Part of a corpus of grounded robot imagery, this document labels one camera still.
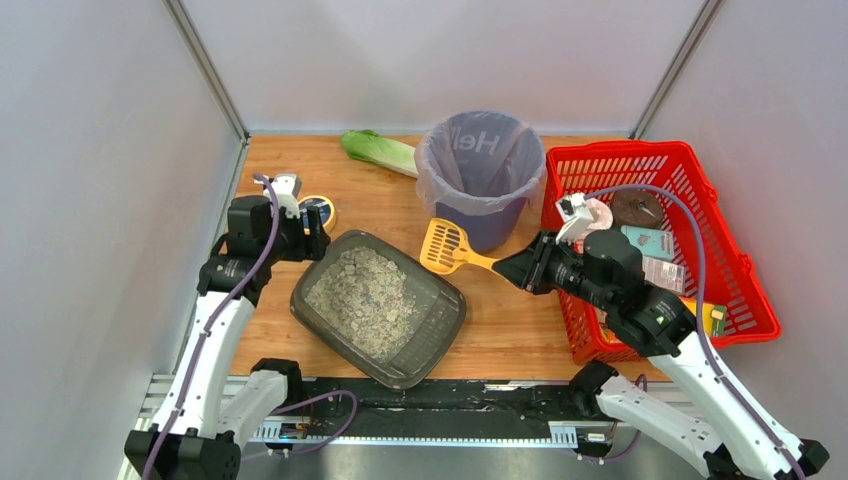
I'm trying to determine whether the yellow litter scoop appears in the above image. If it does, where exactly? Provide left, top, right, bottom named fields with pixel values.
left=419, top=217, right=497, bottom=275

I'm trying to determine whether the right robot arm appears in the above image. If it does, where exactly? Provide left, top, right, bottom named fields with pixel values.
left=493, top=230, right=830, bottom=479

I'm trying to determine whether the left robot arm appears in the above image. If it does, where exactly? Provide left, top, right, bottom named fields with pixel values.
left=124, top=194, right=330, bottom=479

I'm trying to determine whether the teal small box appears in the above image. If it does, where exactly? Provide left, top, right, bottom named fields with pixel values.
left=620, top=225, right=676, bottom=262

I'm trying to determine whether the grey transparent litter box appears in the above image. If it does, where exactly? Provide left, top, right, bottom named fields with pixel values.
left=290, top=230, right=467, bottom=390

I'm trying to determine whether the yellow round sponge tin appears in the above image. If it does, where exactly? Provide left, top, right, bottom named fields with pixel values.
left=299, top=195, right=338, bottom=233

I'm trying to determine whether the blue trash bin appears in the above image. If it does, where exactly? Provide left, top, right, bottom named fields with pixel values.
left=435, top=198, right=528, bottom=253

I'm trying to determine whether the white toilet paper roll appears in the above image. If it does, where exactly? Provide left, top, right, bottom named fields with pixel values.
left=587, top=198, right=614, bottom=231

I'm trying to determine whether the brown round disc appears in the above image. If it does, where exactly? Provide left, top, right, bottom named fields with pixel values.
left=610, top=189, right=666, bottom=229

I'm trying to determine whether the grey pink packet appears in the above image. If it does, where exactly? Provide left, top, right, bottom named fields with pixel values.
left=642, top=257, right=686, bottom=295

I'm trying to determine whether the translucent bin liner bag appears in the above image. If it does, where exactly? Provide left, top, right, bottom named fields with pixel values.
left=414, top=110, right=547, bottom=216

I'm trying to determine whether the green napa cabbage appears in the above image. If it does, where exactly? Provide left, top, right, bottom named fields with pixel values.
left=340, top=129, right=418, bottom=178

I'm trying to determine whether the red plastic basket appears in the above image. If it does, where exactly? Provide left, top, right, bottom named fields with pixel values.
left=541, top=140, right=782, bottom=349

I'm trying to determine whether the yellow orange sponge pack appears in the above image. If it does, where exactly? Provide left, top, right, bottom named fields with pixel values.
left=679, top=297, right=728, bottom=337

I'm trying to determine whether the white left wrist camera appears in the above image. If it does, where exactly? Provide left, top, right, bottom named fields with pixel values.
left=253, top=173, right=302, bottom=219

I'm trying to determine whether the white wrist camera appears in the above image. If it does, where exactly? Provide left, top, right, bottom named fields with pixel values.
left=555, top=193, right=593, bottom=244
left=253, top=173, right=302, bottom=219

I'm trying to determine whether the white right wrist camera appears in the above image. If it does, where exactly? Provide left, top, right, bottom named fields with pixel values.
left=555, top=193, right=593, bottom=244

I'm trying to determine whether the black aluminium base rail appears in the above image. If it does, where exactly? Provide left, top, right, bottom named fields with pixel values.
left=135, top=374, right=747, bottom=458

